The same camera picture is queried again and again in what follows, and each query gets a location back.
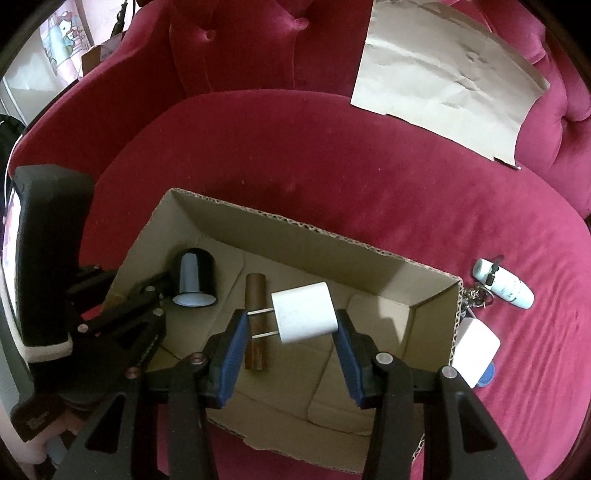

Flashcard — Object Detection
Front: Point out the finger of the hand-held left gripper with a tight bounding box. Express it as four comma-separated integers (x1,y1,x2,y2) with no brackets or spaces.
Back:
65,265,178,315
69,305,169,384

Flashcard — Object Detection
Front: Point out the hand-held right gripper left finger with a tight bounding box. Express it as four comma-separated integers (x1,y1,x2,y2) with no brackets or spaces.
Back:
53,308,252,480

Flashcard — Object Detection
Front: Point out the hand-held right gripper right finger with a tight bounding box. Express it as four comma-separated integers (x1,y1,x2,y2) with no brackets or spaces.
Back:
335,308,529,480

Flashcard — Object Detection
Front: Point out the cardboard box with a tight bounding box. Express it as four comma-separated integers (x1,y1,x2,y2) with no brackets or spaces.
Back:
99,188,465,475

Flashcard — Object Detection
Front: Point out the white two-prong charger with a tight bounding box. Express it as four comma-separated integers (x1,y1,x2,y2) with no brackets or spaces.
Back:
247,282,338,344

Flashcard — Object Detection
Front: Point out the glossy black cap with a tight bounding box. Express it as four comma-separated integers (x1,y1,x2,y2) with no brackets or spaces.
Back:
172,248,219,308

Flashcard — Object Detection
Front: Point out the brown cosmetic tube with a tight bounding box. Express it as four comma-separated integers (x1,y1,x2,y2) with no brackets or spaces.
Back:
245,273,269,371

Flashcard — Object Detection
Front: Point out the white square charger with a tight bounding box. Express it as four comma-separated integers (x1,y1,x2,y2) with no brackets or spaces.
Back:
450,318,502,389

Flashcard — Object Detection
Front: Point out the keychain with carabiner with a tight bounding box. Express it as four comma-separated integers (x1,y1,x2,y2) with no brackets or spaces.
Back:
459,284,495,319

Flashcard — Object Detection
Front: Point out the white oblong key fob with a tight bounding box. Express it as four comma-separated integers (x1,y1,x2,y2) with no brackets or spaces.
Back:
472,255,535,310

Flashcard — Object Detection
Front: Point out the small brown box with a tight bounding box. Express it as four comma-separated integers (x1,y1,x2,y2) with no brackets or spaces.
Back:
81,44,116,77

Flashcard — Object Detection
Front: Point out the cartoon cat print curtain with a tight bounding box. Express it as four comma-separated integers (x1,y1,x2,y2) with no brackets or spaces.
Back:
39,9,95,81

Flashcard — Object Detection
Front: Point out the red velvet tufted armchair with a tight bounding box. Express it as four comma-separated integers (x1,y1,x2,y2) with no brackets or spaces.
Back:
9,0,591,480

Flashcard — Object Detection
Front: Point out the brown paper sheet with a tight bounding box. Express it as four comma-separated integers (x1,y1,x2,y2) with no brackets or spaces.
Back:
350,0,551,171

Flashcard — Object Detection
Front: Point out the black upright handle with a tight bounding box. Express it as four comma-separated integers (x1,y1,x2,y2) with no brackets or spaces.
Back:
111,0,139,35

